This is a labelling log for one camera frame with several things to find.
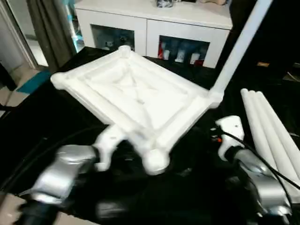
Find white plastic table leg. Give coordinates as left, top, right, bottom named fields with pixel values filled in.
left=240, top=88, right=293, bottom=188
left=255, top=90, right=300, bottom=179
left=247, top=90, right=300, bottom=202
left=209, top=0, right=274, bottom=105

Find white plastic table top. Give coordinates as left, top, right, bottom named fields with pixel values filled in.
left=50, top=45, right=226, bottom=176

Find dark low furniture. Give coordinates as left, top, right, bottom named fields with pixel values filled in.
left=284, top=67, right=300, bottom=83

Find black cabinet with gold label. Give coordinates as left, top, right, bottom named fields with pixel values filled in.
left=228, top=0, right=300, bottom=78

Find pink plush toy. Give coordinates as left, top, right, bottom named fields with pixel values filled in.
left=203, top=0, right=227, bottom=6

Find dark grey figurine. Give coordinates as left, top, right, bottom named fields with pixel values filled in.
left=156, top=0, right=175, bottom=9

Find black mat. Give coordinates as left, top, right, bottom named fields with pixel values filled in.
left=0, top=46, right=300, bottom=225

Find white display cabinet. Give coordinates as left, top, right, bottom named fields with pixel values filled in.
left=75, top=0, right=233, bottom=69

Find light blue rack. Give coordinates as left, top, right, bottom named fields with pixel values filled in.
left=65, top=3, right=84, bottom=54

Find teal floor mat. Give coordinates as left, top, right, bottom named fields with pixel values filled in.
left=17, top=69, right=52, bottom=95

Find grey curtain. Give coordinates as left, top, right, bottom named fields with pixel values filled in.
left=25, top=0, right=78, bottom=74

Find black floor stand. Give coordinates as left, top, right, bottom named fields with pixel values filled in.
left=0, top=62, right=17, bottom=92

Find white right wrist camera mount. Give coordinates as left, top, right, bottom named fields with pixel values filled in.
left=215, top=115, right=245, bottom=163

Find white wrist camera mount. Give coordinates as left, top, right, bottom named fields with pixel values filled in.
left=215, top=115, right=245, bottom=163
left=93, top=124, right=128, bottom=172

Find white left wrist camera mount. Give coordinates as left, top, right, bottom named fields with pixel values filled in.
left=93, top=124, right=128, bottom=172

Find grey door frame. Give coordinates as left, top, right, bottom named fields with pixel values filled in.
left=0, top=0, right=38, bottom=69

